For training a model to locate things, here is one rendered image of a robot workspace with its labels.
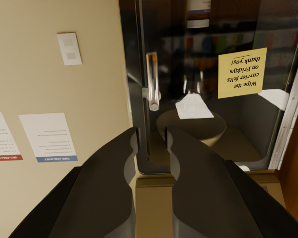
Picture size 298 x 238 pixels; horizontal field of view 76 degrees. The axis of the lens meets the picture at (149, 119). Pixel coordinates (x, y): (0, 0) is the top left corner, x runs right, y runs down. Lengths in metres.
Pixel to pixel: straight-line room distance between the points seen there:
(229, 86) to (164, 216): 0.30
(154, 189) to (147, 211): 0.05
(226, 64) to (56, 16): 0.64
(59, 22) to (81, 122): 0.41
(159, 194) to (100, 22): 0.61
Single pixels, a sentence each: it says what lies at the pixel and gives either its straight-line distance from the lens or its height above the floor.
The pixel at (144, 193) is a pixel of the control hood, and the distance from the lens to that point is 0.46.
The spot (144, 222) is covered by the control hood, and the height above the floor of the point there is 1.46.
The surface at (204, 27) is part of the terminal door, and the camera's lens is 0.33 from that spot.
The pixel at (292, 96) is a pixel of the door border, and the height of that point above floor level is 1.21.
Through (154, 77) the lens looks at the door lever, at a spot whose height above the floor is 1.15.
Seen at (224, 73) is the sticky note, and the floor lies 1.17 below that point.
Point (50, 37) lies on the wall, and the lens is 0.86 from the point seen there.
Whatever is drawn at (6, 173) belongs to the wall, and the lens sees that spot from 1.31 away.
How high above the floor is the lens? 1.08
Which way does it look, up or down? 27 degrees up
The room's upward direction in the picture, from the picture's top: 176 degrees clockwise
